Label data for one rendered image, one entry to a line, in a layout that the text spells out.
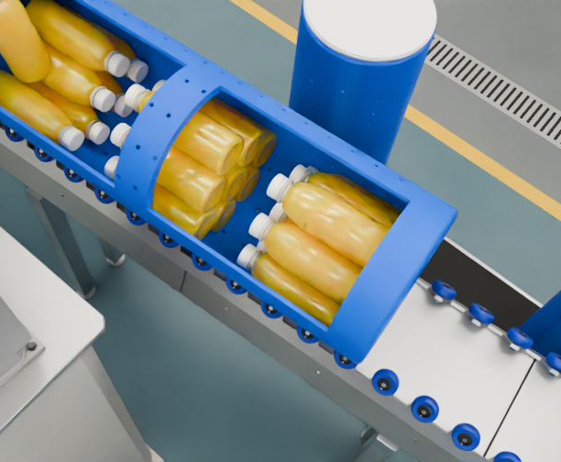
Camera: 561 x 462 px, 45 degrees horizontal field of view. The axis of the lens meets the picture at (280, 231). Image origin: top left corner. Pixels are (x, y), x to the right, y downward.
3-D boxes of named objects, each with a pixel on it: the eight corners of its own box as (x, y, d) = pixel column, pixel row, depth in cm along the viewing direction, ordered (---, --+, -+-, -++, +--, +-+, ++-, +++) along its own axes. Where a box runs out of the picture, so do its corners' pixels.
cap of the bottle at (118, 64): (115, 72, 122) (124, 78, 121) (104, 71, 118) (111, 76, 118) (125, 53, 121) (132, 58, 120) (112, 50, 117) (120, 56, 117)
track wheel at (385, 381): (401, 383, 109) (405, 378, 111) (378, 367, 110) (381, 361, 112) (389, 402, 111) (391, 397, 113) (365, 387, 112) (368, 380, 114)
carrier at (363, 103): (377, 239, 217) (341, 168, 228) (461, 45, 139) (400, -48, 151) (294, 267, 210) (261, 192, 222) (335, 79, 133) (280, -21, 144)
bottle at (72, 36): (42, 33, 128) (118, 82, 124) (16, 28, 121) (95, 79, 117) (56, -2, 126) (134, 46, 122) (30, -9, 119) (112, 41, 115)
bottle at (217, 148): (250, 136, 109) (159, 79, 113) (231, 138, 102) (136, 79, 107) (232, 173, 111) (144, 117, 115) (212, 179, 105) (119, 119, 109)
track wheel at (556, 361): (569, 379, 113) (577, 368, 113) (545, 363, 114) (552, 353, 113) (566, 371, 117) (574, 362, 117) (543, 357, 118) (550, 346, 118)
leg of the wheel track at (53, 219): (87, 302, 216) (38, 203, 160) (73, 292, 217) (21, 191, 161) (99, 289, 218) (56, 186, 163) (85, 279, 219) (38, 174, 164)
